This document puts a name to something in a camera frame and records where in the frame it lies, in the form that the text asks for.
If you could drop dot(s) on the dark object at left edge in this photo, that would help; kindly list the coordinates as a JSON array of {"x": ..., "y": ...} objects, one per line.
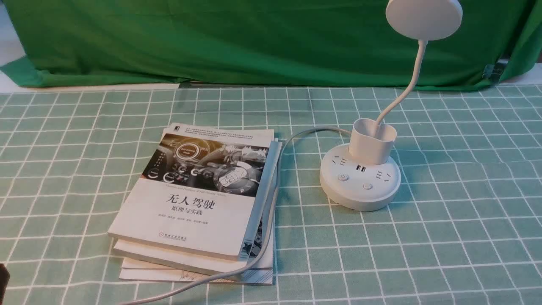
[{"x": 4, "y": 279}]

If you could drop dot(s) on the white desk lamp socket base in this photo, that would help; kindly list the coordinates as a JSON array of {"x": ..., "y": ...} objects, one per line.
[{"x": 362, "y": 175}]

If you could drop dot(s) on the green backdrop cloth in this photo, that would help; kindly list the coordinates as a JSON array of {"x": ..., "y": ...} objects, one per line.
[{"x": 342, "y": 43}]

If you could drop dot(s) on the top book white cover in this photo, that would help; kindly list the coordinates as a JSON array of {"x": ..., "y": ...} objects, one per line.
[{"x": 190, "y": 203}]

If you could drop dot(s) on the green checkered tablecloth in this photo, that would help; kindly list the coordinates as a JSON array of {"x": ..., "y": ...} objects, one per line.
[{"x": 464, "y": 227}]

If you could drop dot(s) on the middle book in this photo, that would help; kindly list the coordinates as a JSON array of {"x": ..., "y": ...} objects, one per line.
[{"x": 254, "y": 237}]

